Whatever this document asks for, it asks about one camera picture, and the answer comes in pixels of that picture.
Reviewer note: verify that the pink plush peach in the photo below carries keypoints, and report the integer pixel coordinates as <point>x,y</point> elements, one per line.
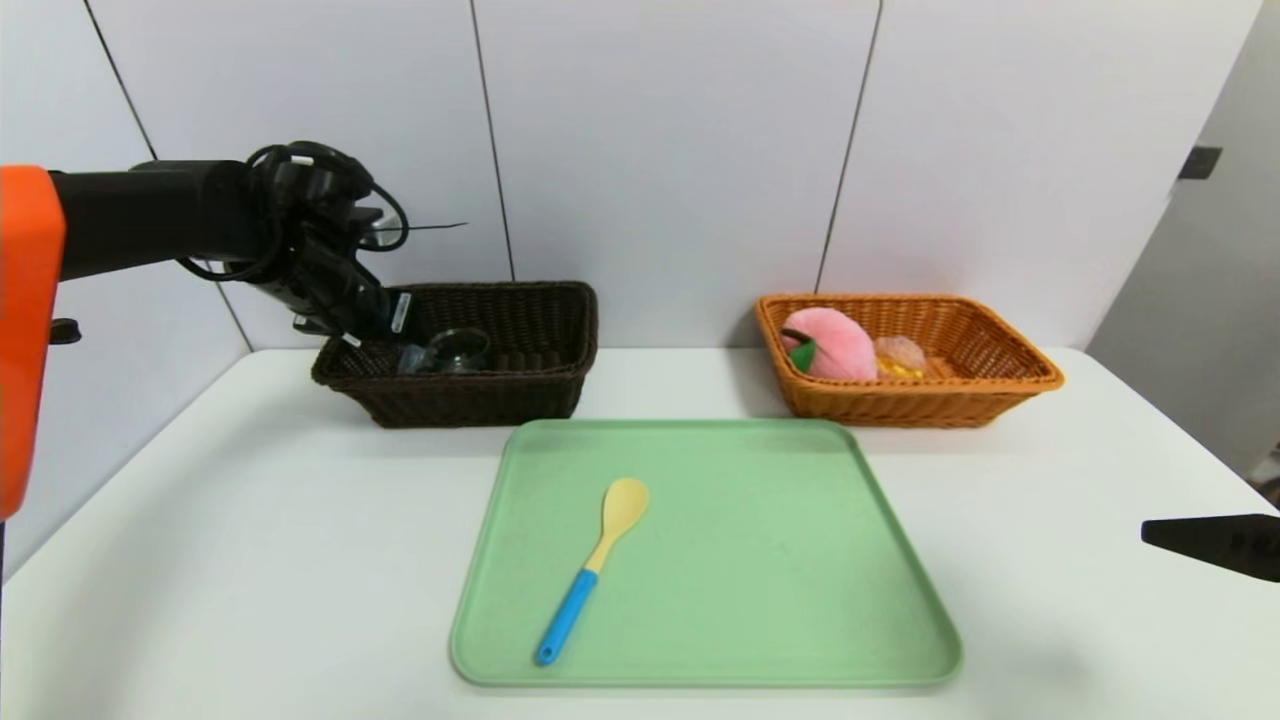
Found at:
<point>840,350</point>

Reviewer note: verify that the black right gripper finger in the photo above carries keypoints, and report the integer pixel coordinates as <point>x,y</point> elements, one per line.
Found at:
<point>1230,545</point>

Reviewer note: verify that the light green plastic tray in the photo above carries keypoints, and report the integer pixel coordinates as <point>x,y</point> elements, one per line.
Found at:
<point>720,620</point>

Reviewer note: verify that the cream puff bread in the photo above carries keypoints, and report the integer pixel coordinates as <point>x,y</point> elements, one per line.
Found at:
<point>900,355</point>

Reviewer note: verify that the orange wicker basket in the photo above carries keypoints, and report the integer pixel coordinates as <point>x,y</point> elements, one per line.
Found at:
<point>900,405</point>

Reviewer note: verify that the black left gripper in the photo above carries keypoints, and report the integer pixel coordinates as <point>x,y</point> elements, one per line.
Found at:
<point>398,315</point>

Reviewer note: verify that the black wall fixture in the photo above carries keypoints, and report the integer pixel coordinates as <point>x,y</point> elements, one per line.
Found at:
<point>1195,165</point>

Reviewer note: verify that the dark brown wicker basket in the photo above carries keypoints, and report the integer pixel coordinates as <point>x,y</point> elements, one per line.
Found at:
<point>500,400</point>

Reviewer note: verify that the glass cup with black holder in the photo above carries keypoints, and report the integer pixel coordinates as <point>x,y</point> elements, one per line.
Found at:
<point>460,350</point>

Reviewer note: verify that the orange and black left arm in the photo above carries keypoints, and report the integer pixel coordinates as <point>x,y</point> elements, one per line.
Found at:
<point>150,210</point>

